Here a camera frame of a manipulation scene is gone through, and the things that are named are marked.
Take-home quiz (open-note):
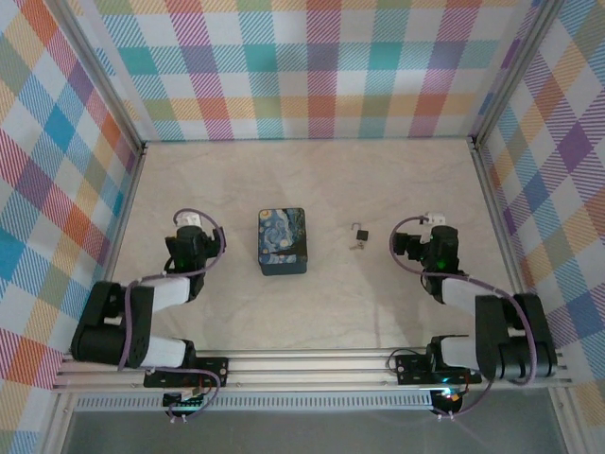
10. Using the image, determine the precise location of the grey metal panel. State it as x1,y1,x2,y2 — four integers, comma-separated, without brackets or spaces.
60,410,568,454

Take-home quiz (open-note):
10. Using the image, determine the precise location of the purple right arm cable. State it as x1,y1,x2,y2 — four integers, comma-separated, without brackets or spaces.
388,214,541,422

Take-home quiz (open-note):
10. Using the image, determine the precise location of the aluminium frame post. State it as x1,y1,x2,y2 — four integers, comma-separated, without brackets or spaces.
470,0,571,150
49,0,147,160

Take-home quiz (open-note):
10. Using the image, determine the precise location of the blue starry night tin box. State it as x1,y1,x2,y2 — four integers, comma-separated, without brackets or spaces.
257,206,310,278

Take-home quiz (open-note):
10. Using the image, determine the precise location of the aluminium table edge rail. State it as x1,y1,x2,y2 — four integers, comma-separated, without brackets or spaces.
42,141,147,454
470,136,590,454

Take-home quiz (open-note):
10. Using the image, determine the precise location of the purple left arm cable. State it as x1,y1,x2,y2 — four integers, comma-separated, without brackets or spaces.
116,207,229,423

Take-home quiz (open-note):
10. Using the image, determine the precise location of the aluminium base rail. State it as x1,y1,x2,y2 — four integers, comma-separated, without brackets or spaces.
50,348,574,393

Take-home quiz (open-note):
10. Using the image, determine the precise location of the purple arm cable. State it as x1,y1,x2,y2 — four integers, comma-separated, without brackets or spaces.
388,214,541,422
116,207,229,423

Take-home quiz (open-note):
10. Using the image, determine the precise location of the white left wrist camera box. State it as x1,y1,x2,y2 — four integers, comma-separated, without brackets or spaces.
174,210,203,229

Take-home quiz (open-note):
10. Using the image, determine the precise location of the black left control board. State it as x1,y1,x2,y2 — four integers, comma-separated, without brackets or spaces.
162,391,210,410

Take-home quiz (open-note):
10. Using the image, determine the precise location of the slotted grey cable duct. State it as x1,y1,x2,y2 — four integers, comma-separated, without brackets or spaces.
74,394,435,412

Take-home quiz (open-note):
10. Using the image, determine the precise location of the right control board orange plug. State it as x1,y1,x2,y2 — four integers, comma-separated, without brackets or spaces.
433,387,463,407

